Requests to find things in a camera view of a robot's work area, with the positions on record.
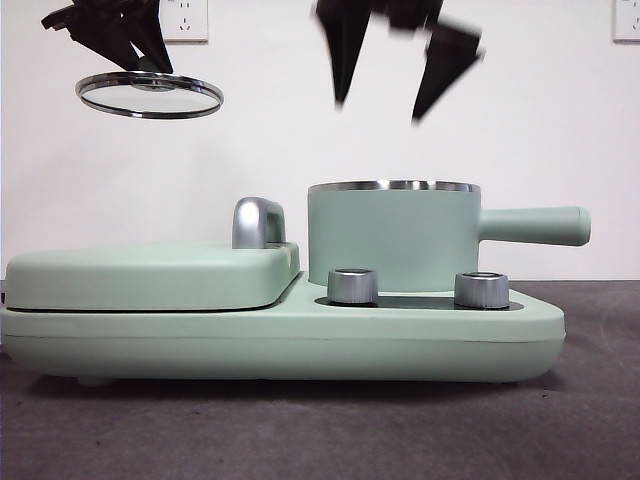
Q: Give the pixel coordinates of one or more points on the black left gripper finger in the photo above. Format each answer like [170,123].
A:
[150,27]
[107,37]

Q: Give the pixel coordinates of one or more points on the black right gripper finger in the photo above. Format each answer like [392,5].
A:
[445,65]
[345,45]

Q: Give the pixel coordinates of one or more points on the glass lid with green knob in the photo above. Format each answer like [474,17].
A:
[150,103]

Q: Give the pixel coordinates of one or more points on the silver control knob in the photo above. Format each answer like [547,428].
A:
[350,287]
[480,291]

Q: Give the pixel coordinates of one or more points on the mint green griddle cover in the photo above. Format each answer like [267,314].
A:
[125,277]

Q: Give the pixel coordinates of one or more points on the mint green breakfast machine base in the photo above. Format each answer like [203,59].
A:
[200,345]

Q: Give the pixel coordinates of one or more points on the white wall socket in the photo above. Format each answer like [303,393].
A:
[627,20]
[187,22]

